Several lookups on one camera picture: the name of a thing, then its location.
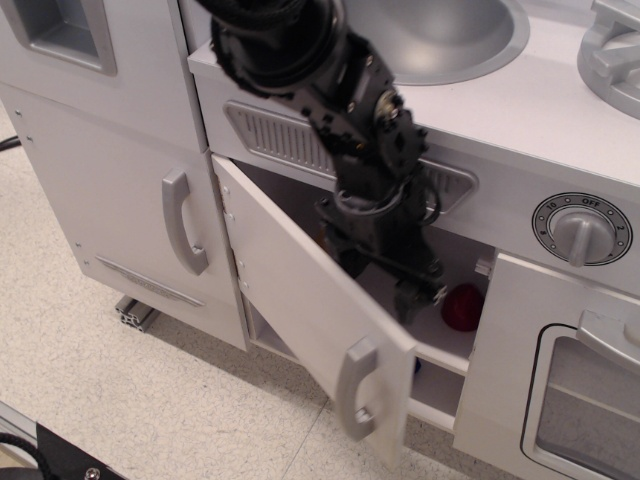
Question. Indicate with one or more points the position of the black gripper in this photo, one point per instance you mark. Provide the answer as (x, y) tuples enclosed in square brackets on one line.
[(389, 234)]

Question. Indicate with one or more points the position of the white cabinet door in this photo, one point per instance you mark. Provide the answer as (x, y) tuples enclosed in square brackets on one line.
[(315, 307)]

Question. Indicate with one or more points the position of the silver cabinet door handle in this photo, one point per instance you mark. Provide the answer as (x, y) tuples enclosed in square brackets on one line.
[(359, 361)]

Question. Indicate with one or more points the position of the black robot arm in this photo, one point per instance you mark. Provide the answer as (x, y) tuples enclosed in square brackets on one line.
[(304, 55)]

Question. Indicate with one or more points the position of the red toy object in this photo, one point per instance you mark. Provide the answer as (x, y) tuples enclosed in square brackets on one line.
[(462, 308)]

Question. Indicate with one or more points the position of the white oven door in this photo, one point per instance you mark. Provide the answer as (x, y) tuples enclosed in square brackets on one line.
[(536, 401)]

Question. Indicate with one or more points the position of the grey timer knob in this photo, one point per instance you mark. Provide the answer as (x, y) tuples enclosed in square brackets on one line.
[(582, 229)]

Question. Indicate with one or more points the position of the silver vent panel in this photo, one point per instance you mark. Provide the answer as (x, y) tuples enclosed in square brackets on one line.
[(291, 142)]

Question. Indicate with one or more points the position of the white toy kitchen body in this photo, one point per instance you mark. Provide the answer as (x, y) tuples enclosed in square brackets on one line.
[(528, 131)]

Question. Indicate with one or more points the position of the silver sink basin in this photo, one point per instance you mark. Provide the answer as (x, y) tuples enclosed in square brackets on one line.
[(437, 42)]

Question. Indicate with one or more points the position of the aluminium extrusion bar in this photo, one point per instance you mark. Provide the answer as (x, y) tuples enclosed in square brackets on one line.
[(136, 314)]

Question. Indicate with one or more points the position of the silver fridge emblem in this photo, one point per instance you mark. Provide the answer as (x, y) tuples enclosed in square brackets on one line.
[(150, 284)]

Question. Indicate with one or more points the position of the white fridge door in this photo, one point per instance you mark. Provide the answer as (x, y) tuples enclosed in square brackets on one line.
[(103, 181)]

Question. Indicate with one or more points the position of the silver stove burner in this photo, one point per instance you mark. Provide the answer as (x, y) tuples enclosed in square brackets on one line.
[(607, 71)]

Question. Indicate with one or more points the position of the silver ice dispenser recess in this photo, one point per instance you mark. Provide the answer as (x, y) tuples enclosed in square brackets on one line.
[(73, 31)]

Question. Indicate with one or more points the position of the silver oven door handle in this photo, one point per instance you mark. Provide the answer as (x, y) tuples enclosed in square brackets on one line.
[(618, 339)]

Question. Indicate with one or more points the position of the silver fridge door handle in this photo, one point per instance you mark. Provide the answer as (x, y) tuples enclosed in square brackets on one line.
[(175, 191)]

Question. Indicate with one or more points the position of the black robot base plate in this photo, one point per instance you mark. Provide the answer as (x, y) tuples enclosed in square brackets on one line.
[(44, 454)]

